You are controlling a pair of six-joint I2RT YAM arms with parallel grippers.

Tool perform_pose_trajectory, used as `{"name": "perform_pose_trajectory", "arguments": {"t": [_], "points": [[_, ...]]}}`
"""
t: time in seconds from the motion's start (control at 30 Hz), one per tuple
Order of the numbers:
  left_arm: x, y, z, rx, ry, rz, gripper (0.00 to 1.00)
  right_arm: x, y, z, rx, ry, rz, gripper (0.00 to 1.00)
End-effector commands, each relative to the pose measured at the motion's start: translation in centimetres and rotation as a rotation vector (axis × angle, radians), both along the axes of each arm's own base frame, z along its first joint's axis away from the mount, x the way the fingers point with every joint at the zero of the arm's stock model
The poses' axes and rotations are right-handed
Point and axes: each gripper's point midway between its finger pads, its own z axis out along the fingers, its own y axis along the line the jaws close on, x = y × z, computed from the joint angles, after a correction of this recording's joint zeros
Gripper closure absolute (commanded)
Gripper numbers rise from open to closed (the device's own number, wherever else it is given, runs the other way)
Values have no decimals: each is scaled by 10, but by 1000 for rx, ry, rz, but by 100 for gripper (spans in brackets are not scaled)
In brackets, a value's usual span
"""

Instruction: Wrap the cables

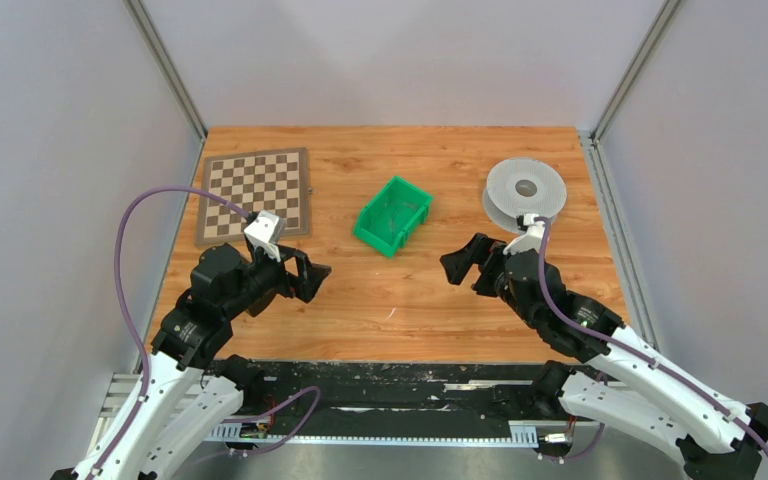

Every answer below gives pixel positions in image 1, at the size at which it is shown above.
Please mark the grey cable spool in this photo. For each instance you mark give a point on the grey cable spool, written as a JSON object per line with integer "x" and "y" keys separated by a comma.
{"x": 522, "y": 185}

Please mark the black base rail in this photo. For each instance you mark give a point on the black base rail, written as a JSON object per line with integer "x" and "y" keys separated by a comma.
{"x": 397, "y": 400}

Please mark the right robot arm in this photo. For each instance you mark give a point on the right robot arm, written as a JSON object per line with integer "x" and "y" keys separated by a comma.
{"x": 710, "y": 435}

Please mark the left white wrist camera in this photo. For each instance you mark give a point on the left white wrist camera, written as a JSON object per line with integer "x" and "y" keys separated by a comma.
{"x": 264, "y": 232}

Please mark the wooden chessboard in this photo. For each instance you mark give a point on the wooden chessboard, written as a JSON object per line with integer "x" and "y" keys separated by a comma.
{"x": 277, "y": 181}

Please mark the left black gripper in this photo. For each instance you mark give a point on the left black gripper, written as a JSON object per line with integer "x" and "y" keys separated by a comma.
{"x": 311, "y": 275}

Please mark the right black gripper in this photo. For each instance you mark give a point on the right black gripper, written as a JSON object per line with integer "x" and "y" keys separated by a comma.
{"x": 479, "y": 249}

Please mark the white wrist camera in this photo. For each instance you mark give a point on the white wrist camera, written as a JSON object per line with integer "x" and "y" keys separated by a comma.
{"x": 264, "y": 232}
{"x": 533, "y": 230}

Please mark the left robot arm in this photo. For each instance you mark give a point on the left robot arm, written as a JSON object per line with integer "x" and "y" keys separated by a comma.
{"x": 150, "y": 438}

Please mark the green plastic bin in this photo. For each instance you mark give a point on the green plastic bin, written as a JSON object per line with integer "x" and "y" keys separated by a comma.
{"x": 392, "y": 216}

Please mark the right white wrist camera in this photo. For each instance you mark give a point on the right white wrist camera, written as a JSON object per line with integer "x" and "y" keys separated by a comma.
{"x": 533, "y": 230}

